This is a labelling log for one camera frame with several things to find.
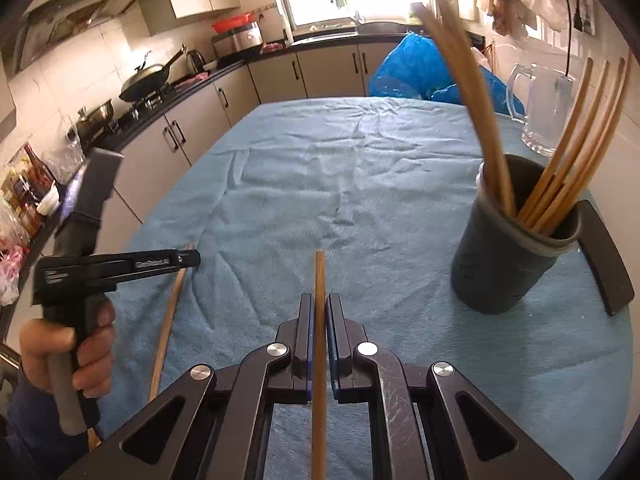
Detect blue plastic bag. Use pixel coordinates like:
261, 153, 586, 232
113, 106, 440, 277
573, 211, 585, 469
368, 30, 526, 117

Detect range hood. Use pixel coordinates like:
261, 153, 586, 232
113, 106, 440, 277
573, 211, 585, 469
11, 0, 137, 75

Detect condiment bottles on counter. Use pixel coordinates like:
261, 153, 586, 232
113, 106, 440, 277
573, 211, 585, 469
0, 142, 61, 306

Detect dark cylindrical utensil holder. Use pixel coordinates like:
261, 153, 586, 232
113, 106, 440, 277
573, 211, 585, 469
450, 166, 582, 314

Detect left hand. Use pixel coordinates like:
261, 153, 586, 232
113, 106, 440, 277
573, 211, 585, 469
18, 299, 117, 400

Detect black phone on towel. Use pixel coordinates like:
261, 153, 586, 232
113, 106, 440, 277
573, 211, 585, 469
577, 200, 634, 316

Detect steel pot on stove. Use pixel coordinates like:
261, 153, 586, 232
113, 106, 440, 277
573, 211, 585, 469
75, 100, 114, 148

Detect lower kitchen cabinets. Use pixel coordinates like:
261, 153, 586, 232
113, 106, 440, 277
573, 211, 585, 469
93, 35, 400, 252

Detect steel kettle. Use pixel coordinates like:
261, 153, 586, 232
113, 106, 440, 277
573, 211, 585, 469
186, 49, 206, 75

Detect black power cable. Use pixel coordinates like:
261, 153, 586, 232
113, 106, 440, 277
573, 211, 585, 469
553, 0, 586, 79

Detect black wok on stove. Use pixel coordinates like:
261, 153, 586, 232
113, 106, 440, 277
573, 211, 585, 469
119, 44, 186, 103

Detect clear glass pitcher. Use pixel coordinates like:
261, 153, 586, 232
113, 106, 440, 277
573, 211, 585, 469
506, 63, 574, 157

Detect rice cooker with red lid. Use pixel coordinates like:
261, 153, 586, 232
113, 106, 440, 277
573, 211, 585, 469
212, 12, 264, 58

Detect blue terry towel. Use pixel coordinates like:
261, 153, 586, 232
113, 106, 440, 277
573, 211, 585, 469
130, 98, 634, 479

